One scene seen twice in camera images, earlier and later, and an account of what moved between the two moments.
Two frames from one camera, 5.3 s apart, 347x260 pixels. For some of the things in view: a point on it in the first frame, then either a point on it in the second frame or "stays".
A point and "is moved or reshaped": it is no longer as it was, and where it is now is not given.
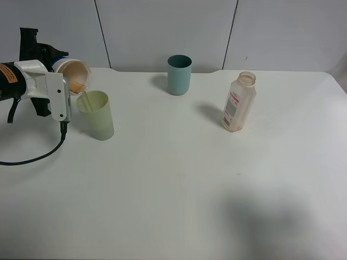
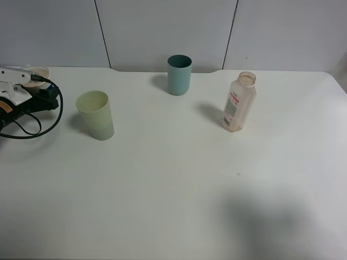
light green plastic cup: [95, 108] stays
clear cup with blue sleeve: [77, 75] is moved or reshaped
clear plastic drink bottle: [240, 102] stays
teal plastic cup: [179, 67] stays
